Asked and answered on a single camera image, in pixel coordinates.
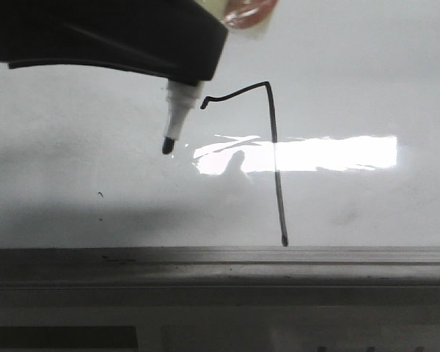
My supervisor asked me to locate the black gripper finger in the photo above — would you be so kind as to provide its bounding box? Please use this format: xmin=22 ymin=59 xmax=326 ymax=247
xmin=0 ymin=1 xmax=228 ymax=85

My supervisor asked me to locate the white black whiteboard marker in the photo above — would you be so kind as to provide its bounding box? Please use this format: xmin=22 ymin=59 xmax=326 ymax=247
xmin=161 ymin=0 xmax=279 ymax=155

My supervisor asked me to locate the white whiteboard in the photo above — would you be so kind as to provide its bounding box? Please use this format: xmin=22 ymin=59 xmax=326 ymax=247
xmin=0 ymin=1 xmax=440 ymax=248

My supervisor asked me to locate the aluminium whiteboard frame rail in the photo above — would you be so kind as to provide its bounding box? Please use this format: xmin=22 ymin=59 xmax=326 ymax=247
xmin=0 ymin=247 xmax=440 ymax=351

